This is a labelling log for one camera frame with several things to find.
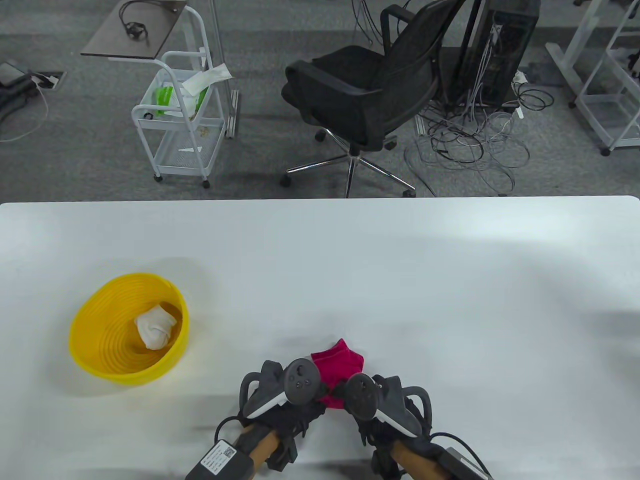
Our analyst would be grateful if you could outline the person's right hand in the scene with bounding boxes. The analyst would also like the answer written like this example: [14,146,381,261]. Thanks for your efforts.
[327,380,447,462]

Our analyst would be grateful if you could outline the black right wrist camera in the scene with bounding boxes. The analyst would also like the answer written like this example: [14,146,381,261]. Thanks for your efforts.
[440,447,491,480]

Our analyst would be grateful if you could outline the black coiled cable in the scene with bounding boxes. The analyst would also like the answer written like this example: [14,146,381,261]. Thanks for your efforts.
[119,0,151,41]

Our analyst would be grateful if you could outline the yellow ribbed basket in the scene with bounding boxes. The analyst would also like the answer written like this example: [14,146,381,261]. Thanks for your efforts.
[68,272,191,386]

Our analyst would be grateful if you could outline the brown top side table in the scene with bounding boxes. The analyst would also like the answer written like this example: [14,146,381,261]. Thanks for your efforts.
[80,0,241,139]

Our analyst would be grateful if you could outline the white metal rack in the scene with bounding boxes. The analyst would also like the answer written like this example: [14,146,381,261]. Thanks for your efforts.
[574,0,640,157]

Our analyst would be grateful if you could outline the green packet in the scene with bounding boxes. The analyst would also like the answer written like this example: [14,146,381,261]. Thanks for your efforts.
[152,86,176,117]

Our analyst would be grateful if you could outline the white wire rolling cart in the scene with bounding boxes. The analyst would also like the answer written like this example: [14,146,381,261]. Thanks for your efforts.
[131,5,227,189]

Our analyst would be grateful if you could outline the person's left forearm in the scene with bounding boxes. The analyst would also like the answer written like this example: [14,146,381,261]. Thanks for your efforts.
[245,429,281,473]

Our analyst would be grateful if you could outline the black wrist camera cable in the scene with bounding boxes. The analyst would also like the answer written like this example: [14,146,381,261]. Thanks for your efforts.
[214,415,246,443]
[430,432,493,480]

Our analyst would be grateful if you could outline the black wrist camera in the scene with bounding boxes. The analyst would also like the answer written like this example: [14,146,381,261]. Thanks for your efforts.
[440,447,491,480]
[186,440,253,480]

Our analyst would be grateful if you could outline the floor outlet box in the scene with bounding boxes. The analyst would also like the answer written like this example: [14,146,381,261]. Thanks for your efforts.
[31,71,65,91]

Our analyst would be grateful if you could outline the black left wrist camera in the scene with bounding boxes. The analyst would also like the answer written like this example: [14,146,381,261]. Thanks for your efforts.
[186,440,253,480]

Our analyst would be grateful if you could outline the black equipment pile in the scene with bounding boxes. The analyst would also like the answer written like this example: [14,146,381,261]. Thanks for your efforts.
[0,60,40,126]

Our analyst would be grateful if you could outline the white floor cable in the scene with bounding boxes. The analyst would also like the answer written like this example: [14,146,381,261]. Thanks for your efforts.
[0,85,50,143]

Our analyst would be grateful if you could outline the person's left hand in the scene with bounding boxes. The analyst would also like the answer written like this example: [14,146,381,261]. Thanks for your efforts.
[250,397,329,440]

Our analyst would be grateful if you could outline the white paper sheet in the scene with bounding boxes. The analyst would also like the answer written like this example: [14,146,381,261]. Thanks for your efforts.
[181,64,233,96]

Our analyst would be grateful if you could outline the black office chair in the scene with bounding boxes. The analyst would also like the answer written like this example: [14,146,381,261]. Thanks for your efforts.
[280,0,468,198]

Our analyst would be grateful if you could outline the white sock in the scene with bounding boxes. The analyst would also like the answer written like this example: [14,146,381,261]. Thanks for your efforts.
[150,305,182,333]
[134,305,182,351]

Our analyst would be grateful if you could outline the tangle of floor cables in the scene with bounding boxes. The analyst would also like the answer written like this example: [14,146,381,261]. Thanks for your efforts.
[404,70,556,197]

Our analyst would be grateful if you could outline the black computer tower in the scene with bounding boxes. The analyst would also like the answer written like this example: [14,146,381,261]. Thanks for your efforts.
[457,0,542,108]

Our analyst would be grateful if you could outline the grey white right hand controller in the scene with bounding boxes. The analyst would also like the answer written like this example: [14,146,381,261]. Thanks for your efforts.
[344,372,433,440]

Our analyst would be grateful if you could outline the grey white left hand controller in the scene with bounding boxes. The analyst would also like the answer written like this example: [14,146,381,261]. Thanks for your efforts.
[240,357,321,420]

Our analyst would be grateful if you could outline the person's right forearm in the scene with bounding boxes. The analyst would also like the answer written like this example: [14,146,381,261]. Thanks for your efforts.
[390,442,443,480]

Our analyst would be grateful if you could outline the grey white hand controller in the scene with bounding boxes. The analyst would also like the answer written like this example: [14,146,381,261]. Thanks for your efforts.
[344,372,433,440]
[240,357,321,420]

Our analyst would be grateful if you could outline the white desk leg frame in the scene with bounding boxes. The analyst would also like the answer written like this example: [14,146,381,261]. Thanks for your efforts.
[545,0,617,109]

